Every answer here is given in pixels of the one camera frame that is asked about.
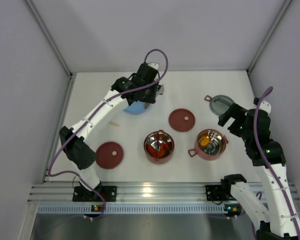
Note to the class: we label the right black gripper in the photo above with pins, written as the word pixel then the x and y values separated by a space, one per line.
pixel 231 117

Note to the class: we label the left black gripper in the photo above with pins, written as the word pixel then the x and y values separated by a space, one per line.
pixel 151 95

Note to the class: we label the orange food slices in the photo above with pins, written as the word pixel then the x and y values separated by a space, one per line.
pixel 204 141

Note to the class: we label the red orange carrot slice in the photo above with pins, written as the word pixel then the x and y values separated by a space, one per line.
pixel 165 147

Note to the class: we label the red sausage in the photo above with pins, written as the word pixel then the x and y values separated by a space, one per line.
pixel 153 150

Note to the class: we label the long metal tongs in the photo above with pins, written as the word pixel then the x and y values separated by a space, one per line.
pixel 155 91

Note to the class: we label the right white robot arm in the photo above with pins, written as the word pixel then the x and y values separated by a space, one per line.
pixel 277 219

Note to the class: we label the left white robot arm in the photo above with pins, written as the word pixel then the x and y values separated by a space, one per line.
pixel 77 141

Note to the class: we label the blue plate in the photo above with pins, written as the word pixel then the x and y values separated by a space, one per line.
pixel 137 108

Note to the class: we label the red lid near plate centre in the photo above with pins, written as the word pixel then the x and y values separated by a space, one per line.
pixel 181 120

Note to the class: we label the red steel bowl centre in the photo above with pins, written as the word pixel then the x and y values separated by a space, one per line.
pixel 157 137

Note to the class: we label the red lid left front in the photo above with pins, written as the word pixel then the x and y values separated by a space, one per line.
pixel 109 155

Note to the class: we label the grey lid with handle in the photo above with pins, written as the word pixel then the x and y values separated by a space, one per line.
pixel 219 104

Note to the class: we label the red steel bowl with handle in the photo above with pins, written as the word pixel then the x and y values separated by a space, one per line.
pixel 217 146

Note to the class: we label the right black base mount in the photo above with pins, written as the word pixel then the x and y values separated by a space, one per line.
pixel 214 193

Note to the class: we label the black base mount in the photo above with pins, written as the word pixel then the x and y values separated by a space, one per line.
pixel 214 193
pixel 81 194

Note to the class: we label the aluminium front rail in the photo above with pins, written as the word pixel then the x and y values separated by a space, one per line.
pixel 126 192

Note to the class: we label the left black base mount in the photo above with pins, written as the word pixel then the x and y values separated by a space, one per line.
pixel 81 194

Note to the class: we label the perforated cable duct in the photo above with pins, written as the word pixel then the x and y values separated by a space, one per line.
pixel 112 209

